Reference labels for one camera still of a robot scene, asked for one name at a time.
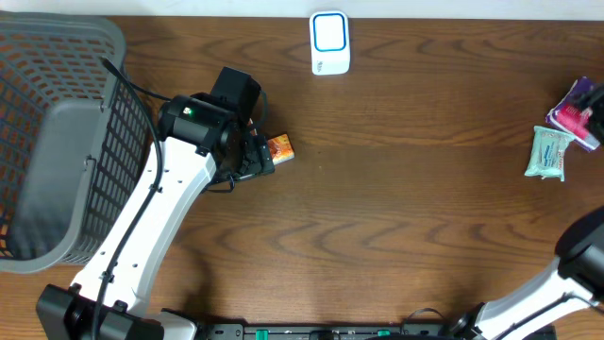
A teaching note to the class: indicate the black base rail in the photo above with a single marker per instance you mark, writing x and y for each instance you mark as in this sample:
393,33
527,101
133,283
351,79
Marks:
330,332

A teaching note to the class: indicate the green wet wipes packet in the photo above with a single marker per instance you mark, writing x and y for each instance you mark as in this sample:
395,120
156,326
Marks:
547,154

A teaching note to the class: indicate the purple red snack bag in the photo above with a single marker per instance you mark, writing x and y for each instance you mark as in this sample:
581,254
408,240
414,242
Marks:
566,117

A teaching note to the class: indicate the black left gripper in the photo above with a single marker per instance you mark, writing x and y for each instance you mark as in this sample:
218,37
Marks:
260,154

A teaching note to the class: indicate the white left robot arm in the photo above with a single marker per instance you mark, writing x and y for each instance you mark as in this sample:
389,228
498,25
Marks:
204,140

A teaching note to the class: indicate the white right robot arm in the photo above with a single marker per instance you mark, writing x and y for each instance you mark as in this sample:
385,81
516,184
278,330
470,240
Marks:
574,280

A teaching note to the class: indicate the orange tissue packet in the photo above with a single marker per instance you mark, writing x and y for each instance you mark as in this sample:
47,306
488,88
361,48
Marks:
281,149

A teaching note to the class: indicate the grey plastic mesh basket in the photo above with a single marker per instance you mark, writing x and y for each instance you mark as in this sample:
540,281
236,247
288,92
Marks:
73,141

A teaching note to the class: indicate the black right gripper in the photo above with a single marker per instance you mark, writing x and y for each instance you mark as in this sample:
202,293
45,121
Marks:
595,98

